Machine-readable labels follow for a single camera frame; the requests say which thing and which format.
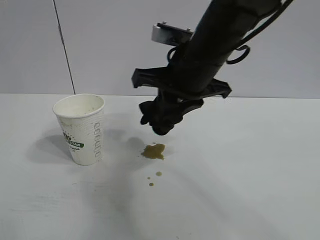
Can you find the large brown liquid drop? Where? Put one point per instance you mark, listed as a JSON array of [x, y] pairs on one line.
[[158, 173]]

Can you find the brown liquid spill puddle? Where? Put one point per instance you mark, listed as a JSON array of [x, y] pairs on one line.
[[153, 152]]

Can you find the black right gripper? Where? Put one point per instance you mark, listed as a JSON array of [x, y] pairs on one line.
[[195, 75]]

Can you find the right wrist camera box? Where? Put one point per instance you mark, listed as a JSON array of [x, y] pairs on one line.
[[162, 35]]

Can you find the black cloth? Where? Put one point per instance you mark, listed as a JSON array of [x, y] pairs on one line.
[[160, 122]]

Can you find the white paper cup green print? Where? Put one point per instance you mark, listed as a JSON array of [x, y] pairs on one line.
[[80, 140]]

